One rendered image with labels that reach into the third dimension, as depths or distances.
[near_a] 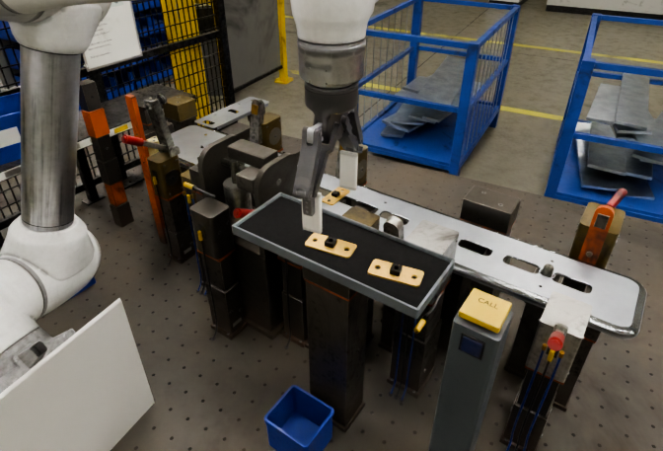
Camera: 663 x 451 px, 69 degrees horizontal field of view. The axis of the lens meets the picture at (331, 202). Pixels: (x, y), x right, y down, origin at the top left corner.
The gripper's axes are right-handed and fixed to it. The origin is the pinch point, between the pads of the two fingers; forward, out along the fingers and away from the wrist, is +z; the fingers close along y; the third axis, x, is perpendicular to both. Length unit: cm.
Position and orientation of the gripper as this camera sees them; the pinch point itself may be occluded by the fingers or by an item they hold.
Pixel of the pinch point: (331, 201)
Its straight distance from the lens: 78.1
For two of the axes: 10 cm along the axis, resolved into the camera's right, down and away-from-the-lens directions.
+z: 0.0, 8.4, 5.5
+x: 9.1, 2.3, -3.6
